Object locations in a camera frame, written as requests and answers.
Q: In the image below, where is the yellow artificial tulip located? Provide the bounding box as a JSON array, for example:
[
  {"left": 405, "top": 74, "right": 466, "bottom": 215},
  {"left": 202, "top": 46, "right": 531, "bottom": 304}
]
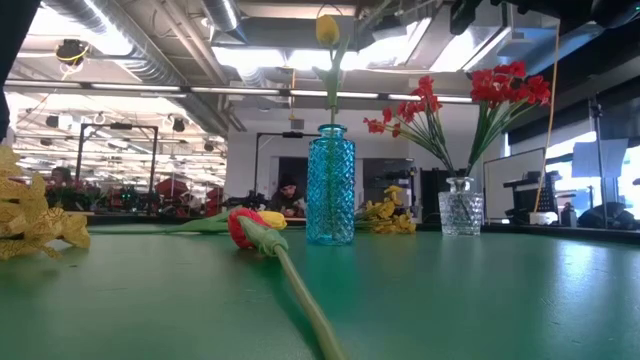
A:
[
  {"left": 312, "top": 13, "right": 351, "bottom": 127},
  {"left": 89, "top": 208, "right": 289, "bottom": 236}
]

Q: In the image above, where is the yellow orange flower bunch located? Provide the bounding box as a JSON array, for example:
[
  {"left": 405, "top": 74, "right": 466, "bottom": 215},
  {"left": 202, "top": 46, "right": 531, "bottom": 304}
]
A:
[
  {"left": 0, "top": 144, "right": 92, "bottom": 262},
  {"left": 353, "top": 184, "right": 417, "bottom": 235}
]

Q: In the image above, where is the red small-blossom flower bunch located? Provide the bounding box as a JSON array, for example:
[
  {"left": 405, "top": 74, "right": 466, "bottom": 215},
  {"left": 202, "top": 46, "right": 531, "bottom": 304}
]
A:
[
  {"left": 464, "top": 60, "right": 553, "bottom": 179},
  {"left": 362, "top": 74, "right": 457, "bottom": 179}
]

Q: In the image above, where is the blue glass vase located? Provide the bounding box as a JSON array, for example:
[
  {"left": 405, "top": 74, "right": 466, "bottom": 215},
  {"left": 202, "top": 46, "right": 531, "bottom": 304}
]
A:
[{"left": 305, "top": 123, "right": 357, "bottom": 246}]

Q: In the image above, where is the clear glass vase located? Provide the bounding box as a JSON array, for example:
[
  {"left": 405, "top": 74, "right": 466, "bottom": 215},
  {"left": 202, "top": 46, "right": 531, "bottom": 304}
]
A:
[{"left": 437, "top": 176, "right": 485, "bottom": 237}]

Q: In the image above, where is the person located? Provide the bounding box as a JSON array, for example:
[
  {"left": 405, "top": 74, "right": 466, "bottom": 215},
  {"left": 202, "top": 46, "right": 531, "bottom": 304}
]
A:
[
  {"left": 269, "top": 173, "right": 308, "bottom": 218},
  {"left": 48, "top": 165, "right": 75, "bottom": 191}
]

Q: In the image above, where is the red artificial tulip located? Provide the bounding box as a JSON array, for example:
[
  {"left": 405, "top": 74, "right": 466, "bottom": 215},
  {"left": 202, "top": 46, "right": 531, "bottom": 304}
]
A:
[{"left": 227, "top": 207, "right": 349, "bottom": 360}]

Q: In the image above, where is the green table mat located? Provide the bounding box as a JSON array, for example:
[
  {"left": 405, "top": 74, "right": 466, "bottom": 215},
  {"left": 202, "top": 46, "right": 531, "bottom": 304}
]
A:
[{"left": 0, "top": 224, "right": 640, "bottom": 360}]

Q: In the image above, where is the white board panel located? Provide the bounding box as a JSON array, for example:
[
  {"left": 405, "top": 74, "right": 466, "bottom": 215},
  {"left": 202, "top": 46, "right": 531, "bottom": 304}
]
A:
[{"left": 482, "top": 146, "right": 547, "bottom": 224}]

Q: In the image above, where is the black pegboard stand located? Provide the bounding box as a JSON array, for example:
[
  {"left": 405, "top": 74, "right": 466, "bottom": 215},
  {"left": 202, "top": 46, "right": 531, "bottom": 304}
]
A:
[{"left": 502, "top": 169, "right": 564, "bottom": 226}]

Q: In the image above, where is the black tripod stand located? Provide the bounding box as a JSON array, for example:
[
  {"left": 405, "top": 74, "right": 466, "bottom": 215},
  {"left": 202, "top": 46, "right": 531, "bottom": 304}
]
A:
[{"left": 588, "top": 97, "right": 610, "bottom": 229}]

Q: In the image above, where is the black ceiling device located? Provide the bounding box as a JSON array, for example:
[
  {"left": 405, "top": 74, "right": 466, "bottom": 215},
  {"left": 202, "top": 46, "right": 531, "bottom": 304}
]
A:
[{"left": 54, "top": 38, "right": 91, "bottom": 69}]

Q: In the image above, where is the black bag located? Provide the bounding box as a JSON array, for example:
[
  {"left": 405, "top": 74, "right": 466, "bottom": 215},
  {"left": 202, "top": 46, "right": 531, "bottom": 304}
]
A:
[{"left": 577, "top": 201, "right": 640, "bottom": 231}]

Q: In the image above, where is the black gantry frame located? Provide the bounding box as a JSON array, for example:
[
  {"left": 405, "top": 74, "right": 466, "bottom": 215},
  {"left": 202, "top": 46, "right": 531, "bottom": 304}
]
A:
[
  {"left": 74, "top": 122, "right": 160, "bottom": 211},
  {"left": 253, "top": 130, "right": 321, "bottom": 201}
]

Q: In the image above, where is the silver ventilation duct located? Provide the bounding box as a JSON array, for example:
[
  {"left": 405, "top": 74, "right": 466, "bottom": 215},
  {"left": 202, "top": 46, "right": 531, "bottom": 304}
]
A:
[{"left": 42, "top": 0, "right": 236, "bottom": 136}]

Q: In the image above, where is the yellow cable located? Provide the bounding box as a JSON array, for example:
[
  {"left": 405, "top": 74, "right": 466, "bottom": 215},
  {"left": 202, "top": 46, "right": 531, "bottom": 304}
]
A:
[{"left": 532, "top": 22, "right": 561, "bottom": 214}]

